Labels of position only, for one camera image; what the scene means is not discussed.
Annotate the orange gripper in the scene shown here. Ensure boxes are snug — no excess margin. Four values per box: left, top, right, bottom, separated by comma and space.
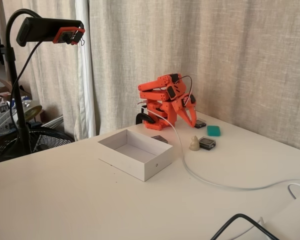
171, 93, 198, 129

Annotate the green cube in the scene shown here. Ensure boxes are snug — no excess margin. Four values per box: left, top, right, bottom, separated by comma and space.
206, 125, 222, 137

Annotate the white cardboard box bin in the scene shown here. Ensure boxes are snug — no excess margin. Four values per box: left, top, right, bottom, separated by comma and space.
97, 128, 174, 182

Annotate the beige small figurine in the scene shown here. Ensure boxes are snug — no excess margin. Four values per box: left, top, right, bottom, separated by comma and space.
189, 135, 200, 152

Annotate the black table clamp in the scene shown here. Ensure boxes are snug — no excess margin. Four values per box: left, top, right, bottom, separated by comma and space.
135, 106, 157, 125

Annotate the beige curtain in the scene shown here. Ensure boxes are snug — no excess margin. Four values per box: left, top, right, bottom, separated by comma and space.
88, 0, 300, 153

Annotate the white curtain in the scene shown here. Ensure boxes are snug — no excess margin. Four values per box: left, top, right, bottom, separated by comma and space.
0, 0, 97, 141

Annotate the black floor fan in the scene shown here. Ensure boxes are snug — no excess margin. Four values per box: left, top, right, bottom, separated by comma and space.
0, 122, 76, 161

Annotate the metallic lamp shade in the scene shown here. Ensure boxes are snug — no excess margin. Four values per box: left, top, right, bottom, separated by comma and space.
22, 99, 43, 123

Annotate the black holder bar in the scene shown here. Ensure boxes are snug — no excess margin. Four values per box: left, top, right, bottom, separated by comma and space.
16, 16, 82, 47

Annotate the printed cardboard box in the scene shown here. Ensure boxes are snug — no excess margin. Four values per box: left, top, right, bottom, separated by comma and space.
0, 101, 12, 115

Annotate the brown cardboard box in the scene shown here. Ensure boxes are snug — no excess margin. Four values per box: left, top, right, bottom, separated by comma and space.
0, 71, 32, 102

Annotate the robot arm wire loop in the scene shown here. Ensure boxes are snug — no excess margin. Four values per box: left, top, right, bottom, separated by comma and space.
176, 75, 194, 106

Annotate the long white cable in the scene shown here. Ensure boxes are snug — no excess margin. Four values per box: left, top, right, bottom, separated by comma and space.
136, 104, 300, 191

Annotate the thick black cable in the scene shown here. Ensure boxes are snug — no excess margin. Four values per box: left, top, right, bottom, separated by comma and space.
209, 213, 282, 240

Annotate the short white cable end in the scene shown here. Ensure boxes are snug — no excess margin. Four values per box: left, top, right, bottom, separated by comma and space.
287, 183, 300, 200

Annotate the orange mounted camera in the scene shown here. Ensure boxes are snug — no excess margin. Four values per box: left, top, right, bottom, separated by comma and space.
52, 27, 86, 46

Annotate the black camera cable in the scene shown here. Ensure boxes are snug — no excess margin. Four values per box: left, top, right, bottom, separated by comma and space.
0, 39, 45, 171

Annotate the overhead camera on black stand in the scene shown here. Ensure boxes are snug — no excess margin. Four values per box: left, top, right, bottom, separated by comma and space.
0, 8, 85, 155

